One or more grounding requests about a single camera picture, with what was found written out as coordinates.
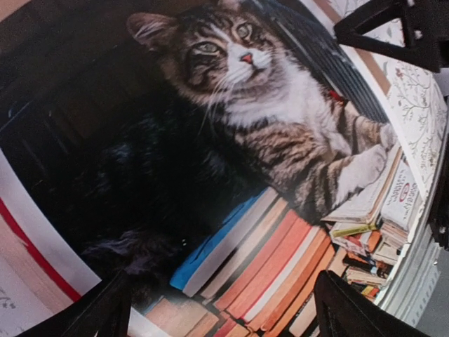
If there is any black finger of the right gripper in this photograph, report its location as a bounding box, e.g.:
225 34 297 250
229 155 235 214
333 0 443 74

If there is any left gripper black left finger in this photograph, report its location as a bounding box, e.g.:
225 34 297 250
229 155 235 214
20 271 131 337

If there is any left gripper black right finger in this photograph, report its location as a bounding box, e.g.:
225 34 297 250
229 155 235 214
314 270 427 337

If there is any red wooden picture frame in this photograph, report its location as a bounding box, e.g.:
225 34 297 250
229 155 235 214
1 203 81 317

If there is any cat photo print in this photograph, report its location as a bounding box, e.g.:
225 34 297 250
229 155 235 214
1 1 429 336

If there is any white mat board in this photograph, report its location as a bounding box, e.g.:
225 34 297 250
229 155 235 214
0 258 53 336

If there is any brown cardboard backing board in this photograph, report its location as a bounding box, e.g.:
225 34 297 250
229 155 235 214
311 1 391 95

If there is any floral patterned table cover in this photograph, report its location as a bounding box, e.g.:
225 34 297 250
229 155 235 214
332 1 448 192

